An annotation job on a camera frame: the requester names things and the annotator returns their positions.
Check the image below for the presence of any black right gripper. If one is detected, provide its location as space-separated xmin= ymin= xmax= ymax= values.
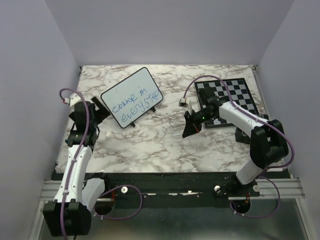
xmin=182 ymin=107 xmax=215 ymax=138

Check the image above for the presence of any black framed whiteboard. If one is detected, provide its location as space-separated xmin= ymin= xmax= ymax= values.
xmin=100 ymin=67 xmax=164 ymax=129

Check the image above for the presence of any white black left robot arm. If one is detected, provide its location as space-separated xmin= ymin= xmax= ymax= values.
xmin=43 ymin=96 xmax=111 ymax=237

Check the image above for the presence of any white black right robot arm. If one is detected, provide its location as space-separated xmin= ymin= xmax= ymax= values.
xmin=178 ymin=96 xmax=289 ymax=196

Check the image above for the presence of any black grey chessboard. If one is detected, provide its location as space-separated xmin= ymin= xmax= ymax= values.
xmin=194 ymin=77 xmax=260 ymax=130

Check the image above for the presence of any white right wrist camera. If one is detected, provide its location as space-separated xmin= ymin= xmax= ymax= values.
xmin=178 ymin=97 xmax=193 ymax=115

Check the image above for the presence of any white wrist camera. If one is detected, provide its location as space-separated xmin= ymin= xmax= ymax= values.
xmin=178 ymin=97 xmax=193 ymax=115
xmin=63 ymin=93 xmax=82 ymax=108

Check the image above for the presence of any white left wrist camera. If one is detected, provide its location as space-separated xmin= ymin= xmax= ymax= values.
xmin=63 ymin=93 xmax=82 ymax=108

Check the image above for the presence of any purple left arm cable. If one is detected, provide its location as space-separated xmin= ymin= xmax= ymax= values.
xmin=59 ymin=87 xmax=91 ymax=237

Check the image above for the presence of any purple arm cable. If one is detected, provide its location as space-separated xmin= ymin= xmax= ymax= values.
xmin=59 ymin=87 xmax=91 ymax=237
xmin=183 ymin=75 xmax=295 ymax=171

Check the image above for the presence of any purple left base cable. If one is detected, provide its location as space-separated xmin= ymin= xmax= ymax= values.
xmin=92 ymin=184 xmax=144 ymax=221

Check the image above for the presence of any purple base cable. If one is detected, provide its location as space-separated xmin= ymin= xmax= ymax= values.
xmin=229 ymin=176 xmax=281 ymax=219
xmin=92 ymin=184 xmax=144 ymax=221

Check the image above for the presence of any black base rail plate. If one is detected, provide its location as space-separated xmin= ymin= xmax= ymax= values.
xmin=85 ymin=172 xmax=260 ymax=209

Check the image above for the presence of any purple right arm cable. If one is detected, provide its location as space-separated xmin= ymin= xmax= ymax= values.
xmin=183 ymin=75 xmax=295 ymax=171

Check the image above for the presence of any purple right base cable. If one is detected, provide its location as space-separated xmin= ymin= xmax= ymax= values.
xmin=229 ymin=176 xmax=281 ymax=219

